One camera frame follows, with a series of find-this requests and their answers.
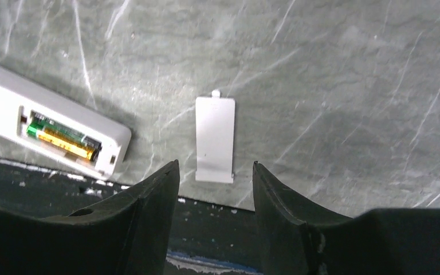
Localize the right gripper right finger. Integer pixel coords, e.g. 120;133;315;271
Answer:
253;162;440;274

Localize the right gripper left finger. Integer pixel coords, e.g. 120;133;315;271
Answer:
0;160;180;274

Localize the gold AA battery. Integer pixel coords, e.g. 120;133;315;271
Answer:
35;129;96;162

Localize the green AA battery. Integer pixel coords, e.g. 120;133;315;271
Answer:
31;112;102;151

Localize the white battery cover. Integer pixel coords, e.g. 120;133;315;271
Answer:
195;89;235;184

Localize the white remote control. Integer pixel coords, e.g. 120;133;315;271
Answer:
0;66;132;180

